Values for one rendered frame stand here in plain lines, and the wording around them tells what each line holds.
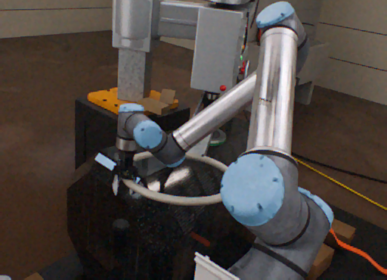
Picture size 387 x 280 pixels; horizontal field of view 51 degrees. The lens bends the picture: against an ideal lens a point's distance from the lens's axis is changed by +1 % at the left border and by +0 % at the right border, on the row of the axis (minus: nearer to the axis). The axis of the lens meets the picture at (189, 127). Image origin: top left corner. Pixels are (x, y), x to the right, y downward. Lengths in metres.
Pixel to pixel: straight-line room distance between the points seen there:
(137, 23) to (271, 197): 1.95
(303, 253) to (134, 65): 2.01
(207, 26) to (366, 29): 4.91
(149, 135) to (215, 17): 0.86
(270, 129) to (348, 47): 5.88
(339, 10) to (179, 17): 4.48
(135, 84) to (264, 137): 1.90
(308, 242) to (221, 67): 1.21
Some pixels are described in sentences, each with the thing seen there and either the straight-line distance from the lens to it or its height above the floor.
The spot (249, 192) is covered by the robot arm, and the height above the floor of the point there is 1.30.
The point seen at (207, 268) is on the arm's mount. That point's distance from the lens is 1.02.
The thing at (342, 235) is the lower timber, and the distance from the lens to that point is 3.05.
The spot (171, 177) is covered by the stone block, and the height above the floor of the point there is 0.78.
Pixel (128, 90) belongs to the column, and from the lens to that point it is 2.86.
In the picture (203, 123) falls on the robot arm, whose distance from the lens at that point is 1.42.
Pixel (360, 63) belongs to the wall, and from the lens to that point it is 6.83.
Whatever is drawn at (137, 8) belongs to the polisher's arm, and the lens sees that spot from 2.65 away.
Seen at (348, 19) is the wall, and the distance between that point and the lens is 6.85.
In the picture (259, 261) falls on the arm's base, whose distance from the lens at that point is 1.05.
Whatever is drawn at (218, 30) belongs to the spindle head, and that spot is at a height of 1.44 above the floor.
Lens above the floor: 1.76
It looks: 23 degrees down
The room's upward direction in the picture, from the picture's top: 7 degrees clockwise
